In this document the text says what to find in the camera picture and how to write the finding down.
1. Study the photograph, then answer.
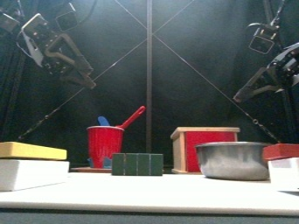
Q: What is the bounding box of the silver metal bowl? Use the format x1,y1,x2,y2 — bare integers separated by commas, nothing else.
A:
194,141,274,182

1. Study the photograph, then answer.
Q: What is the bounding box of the red plastic utensil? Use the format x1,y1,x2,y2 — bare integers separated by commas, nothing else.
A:
116,105,147,130

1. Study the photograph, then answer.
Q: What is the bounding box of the wooden box with red panel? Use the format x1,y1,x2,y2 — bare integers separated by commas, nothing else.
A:
170,126,242,175

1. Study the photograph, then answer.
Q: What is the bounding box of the large white block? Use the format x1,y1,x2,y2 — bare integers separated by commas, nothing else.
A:
0,158,71,193

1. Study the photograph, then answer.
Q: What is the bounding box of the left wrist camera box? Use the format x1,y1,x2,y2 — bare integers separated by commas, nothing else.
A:
53,2,81,32

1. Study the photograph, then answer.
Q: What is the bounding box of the black right camera cable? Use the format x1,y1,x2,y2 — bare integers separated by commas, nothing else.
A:
263,0,290,29

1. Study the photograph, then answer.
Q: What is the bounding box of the vertical metal frame pole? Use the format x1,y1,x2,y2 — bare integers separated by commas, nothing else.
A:
144,0,155,154

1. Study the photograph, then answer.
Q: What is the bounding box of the diagonal brace wire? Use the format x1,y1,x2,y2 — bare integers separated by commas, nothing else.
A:
112,0,283,144
16,0,196,141

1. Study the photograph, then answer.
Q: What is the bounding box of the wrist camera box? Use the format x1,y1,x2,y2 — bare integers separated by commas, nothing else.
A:
53,2,81,32
247,23,283,56

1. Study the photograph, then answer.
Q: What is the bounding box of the white cutting board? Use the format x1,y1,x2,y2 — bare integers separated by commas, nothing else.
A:
0,171,299,217

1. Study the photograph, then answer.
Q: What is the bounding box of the red plastic cup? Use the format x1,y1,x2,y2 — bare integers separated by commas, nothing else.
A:
85,125,127,170

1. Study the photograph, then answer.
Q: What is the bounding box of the blue plastic utensil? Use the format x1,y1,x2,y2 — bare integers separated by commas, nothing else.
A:
97,115,112,128

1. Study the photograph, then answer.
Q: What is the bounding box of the small white block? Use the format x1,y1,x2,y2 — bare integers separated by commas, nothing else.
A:
267,157,299,193

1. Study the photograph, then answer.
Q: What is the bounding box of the dark green ribbed block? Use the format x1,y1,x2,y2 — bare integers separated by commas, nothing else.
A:
111,152,164,177

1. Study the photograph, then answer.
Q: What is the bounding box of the brown flat coaster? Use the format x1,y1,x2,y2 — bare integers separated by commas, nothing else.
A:
69,165,113,174

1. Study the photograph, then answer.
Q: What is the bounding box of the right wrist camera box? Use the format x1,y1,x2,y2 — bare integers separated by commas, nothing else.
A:
247,23,283,56

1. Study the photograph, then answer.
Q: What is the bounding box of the yellow flat block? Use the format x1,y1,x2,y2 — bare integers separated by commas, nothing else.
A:
0,141,68,161

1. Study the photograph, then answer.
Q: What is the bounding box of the red flat block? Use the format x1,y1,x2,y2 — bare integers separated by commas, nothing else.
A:
262,143,299,162

